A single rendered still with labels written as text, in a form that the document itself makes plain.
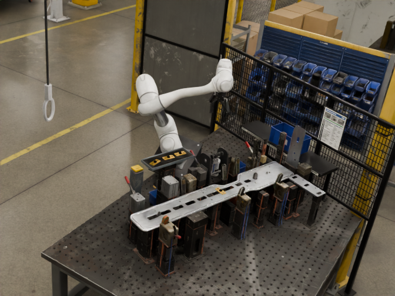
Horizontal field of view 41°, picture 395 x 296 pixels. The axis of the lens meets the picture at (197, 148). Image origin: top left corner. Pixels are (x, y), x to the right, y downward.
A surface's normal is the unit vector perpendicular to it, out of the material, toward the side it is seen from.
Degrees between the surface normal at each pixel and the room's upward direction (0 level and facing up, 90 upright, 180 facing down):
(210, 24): 91
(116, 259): 0
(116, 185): 0
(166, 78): 91
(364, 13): 90
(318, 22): 90
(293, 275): 0
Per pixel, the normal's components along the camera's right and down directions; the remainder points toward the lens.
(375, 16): -0.52, 0.37
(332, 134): -0.77, 0.24
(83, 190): 0.11, -0.87
